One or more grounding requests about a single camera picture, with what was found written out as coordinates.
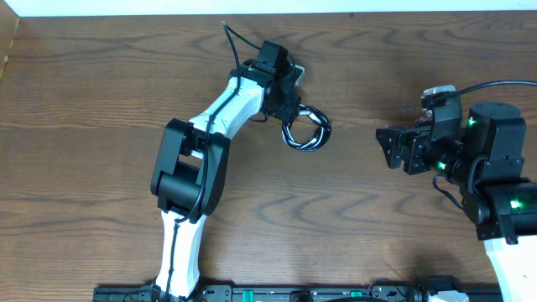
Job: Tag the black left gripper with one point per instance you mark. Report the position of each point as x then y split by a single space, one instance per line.
284 111

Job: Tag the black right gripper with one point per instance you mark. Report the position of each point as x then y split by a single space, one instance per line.
408 151

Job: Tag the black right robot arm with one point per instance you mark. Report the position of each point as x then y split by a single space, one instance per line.
482 155

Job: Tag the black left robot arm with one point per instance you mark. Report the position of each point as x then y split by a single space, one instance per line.
191 167

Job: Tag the brown cardboard panel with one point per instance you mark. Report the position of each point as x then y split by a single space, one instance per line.
9 22

